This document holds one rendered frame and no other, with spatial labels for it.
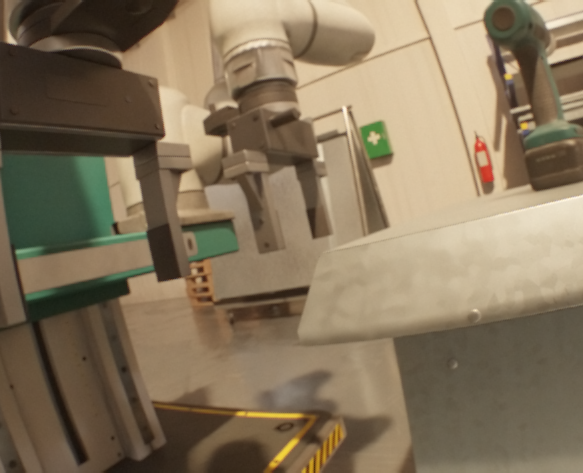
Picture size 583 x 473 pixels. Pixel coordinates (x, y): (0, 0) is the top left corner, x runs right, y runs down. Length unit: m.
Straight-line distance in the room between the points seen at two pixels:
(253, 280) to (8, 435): 2.92
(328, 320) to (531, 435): 0.20
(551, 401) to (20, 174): 0.72
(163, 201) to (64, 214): 0.42
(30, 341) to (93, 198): 0.27
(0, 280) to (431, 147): 5.11
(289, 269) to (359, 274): 2.93
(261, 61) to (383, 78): 5.07
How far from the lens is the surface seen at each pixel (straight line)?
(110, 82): 0.28
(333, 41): 0.59
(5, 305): 0.21
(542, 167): 0.46
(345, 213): 3.06
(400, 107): 5.37
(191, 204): 0.67
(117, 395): 0.77
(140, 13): 0.26
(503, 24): 0.49
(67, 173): 0.72
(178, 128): 0.70
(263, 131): 0.42
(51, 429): 0.75
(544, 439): 0.36
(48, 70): 0.26
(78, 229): 0.70
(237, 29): 0.50
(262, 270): 3.34
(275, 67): 0.48
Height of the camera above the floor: 0.67
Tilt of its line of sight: level
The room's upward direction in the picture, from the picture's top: 13 degrees counter-clockwise
